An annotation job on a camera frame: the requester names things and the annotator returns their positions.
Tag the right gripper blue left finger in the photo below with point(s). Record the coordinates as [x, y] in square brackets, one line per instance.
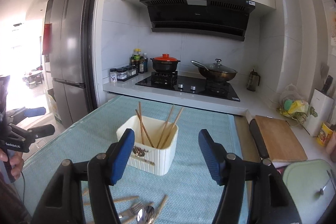
[104, 170]

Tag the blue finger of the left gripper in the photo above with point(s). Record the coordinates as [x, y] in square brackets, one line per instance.
[32, 133]
[26, 113]

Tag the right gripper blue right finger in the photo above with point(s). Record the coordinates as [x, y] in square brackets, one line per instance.
[228, 171]

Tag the silver fork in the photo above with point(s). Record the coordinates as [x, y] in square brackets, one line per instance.
[132, 211]

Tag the silver spoon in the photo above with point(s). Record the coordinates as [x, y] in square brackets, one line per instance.
[146, 215]

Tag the person left hand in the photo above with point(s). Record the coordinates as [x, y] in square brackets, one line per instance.
[16, 161]

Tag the light blue woven table mat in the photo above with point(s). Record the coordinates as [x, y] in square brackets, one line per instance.
[193, 196]

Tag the cream ribbed utensil holder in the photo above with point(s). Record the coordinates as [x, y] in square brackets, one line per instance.
[155, 144]

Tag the wooden cutting board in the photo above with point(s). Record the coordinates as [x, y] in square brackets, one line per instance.
[275, 140]

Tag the plastic bag with sponges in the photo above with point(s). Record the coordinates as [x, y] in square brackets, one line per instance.
[292, 105]

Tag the dark glass french press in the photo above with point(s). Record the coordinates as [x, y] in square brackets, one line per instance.
[253, 81]

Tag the white spice shaker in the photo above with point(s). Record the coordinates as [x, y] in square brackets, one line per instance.
[113, 75]

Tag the spice jar rack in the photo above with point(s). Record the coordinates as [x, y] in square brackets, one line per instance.
[126, 73]

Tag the yellow printed cup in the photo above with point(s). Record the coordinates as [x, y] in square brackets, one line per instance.
[324, 134]

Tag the black wok glass lid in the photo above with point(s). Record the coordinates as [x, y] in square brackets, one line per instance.
[215, 72]

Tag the black gas cooktop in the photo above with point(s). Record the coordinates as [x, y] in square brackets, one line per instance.
[192, 85]

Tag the grey stainless refrigerator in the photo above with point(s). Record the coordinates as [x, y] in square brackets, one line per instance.
[67, 61]

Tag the white knife block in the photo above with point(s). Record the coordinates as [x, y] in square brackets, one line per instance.
[319, 108]

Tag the sauce bottles group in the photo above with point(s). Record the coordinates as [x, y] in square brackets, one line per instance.
[139, 60]

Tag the black pot orange lid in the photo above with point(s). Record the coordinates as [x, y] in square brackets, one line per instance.
[165, 63]

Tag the black range hood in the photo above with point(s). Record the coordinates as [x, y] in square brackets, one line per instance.
[222, 18]

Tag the wall calendar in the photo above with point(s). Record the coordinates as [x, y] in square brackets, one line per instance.
[332, 33]

